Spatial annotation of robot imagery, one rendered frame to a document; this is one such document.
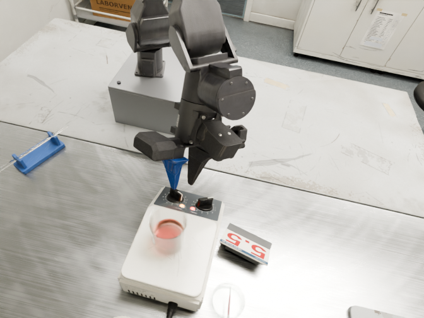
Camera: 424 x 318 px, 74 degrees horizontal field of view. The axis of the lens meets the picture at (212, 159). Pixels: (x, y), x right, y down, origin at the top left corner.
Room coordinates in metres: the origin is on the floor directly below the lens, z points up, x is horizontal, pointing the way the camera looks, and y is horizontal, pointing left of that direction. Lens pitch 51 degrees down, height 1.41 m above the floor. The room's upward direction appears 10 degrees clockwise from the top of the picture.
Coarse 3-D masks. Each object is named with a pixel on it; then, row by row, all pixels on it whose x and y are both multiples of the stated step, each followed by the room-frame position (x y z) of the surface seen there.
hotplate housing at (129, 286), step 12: (216, 240) 0.19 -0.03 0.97; (120, 276) 0.11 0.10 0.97; (132, 288) 0.10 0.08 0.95; (144, 288) 0.10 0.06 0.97; (156, 288) 0.10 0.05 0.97; (204, 288) 0.11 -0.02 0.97; (168, 300) 0.09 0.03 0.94; (180, 300) 0.09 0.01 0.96; (192, 300) 0.09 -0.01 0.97; (168, 312) 0.08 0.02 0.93
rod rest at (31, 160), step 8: (56, 136) 0.37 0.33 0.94; (48, 144) 0.36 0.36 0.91; (56, 144) 0.37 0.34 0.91; (64, 144) 0.37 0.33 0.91; (32, 152) 0.34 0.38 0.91; (40, 152) 0.34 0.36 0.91; (48, 152) 0.34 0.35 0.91; (56, 152) 0.35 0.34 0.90; (24, 160) 0.31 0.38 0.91; (32, 160) 0.32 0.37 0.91; (40, 160) 0.32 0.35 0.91; (24, 168) 0.29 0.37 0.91; (32, 168) 0.30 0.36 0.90
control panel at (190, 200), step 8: (168, 192) 0.28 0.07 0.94; (184, 192) 0.29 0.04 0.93; (160, 200) 0.25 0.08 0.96; (184, 200) 0.26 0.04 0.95; (192, 200) 0.27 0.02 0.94; (216, 200) 0.29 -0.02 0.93; (216, 208) 0.26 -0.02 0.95; (200, 216) 0.23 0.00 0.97; (208, 216) 0.23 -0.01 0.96; (216, 216) 0.24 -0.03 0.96
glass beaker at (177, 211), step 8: (160, 208) 0.19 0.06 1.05; (168, 208) 0.19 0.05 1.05; (176, 208) 0.19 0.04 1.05; (184, 208) 0.19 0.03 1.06; (152, 216) 0.17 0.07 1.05; (160, 216) 0.18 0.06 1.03; (168, 216) 0.19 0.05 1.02; (176, 216) 0.19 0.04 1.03; (184, 216) 0.18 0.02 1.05; (152, 224) 0.17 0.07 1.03; (184, 224) 0.18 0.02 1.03; (152, 232) 0.15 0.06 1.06; (184, 232) 0.16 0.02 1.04; (152, 240) 0.15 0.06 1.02; (160, 240) 0.14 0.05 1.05; (168, 240) 0.14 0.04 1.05; (176, 240) 0.15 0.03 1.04; (184, 240) 0.16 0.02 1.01; (160, 248) 0.14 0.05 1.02; (168, 248) 0.14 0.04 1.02; (176, 248) 0.15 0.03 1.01
